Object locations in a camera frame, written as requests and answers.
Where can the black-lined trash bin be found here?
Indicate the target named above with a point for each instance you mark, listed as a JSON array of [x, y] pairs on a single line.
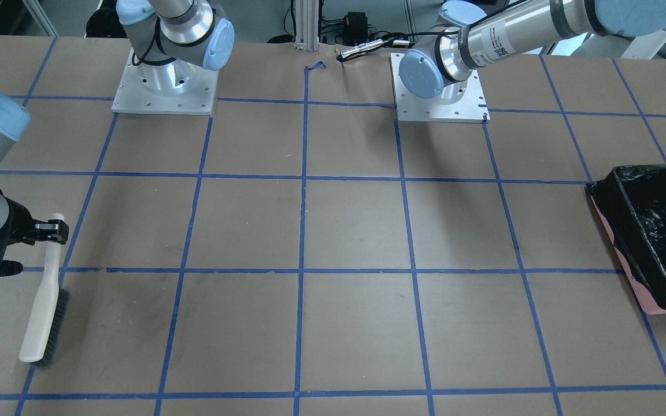
[[631, 203]]

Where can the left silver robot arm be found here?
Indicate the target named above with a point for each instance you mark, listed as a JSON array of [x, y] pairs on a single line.
[[455, 48]]

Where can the beige hand brush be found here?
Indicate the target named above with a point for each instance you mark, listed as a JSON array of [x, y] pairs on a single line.
[[47, 313]]

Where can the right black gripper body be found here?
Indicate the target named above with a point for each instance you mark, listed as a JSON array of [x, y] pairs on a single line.
[[20, 223]]

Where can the aluminium frame post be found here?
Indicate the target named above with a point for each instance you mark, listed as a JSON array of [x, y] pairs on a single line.
[[306, 25]]

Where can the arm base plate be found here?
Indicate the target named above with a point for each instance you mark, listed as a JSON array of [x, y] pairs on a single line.
[[459, 103], [176, 88]]

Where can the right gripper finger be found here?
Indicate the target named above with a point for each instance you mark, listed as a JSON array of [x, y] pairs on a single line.
[[60, 237], [51, 226]]

